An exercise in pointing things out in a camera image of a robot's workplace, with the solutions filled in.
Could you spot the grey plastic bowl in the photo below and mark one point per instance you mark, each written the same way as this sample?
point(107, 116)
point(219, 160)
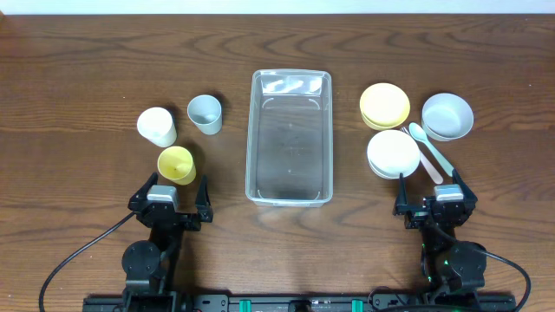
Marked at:
point(446, 117)

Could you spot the mint green plastic spoon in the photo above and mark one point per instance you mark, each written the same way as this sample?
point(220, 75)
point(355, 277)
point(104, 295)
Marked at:
point(419, 134)

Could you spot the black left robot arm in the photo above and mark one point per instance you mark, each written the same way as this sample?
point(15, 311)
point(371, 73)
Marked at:
point(149, 264)

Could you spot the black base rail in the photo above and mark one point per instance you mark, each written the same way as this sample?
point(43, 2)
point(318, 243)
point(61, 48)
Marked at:
point(373, 302)

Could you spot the yellow plastic bowl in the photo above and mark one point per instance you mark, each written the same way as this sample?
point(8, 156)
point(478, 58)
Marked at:
point(384, 106)

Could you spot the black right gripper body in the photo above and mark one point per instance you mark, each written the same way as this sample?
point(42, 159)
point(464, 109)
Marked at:
point(434, 214)

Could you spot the white plastic bowl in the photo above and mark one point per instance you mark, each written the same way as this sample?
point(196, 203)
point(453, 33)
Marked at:
point(391, 153)

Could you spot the grey plastic cup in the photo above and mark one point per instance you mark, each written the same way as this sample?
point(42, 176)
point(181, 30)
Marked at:
point(205, 112)

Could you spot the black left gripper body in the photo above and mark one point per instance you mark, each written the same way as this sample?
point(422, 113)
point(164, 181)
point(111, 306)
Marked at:
point(172, 217)

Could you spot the yellow plastic cup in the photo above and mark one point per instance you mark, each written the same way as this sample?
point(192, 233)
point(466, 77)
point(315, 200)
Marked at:
point(176, 164)

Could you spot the white plastic cup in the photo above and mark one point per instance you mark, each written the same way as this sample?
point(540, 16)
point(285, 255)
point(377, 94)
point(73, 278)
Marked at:
point(156, 125)

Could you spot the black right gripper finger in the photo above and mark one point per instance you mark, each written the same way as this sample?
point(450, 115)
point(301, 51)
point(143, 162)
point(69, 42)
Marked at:
point(468, 195)
point(401, 201)

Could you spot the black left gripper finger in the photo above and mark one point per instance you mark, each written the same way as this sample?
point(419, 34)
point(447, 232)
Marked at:
point(139, 201)
point(202, 201)

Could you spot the clear plastic storage container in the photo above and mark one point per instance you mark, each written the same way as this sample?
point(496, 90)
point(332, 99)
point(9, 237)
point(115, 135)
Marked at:
point(289, 158)

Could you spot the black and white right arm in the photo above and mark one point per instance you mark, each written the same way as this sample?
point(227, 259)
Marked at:
point(453, 268)

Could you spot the pink plastic fork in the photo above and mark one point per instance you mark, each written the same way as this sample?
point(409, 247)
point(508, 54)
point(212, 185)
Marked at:
point(430, 169)

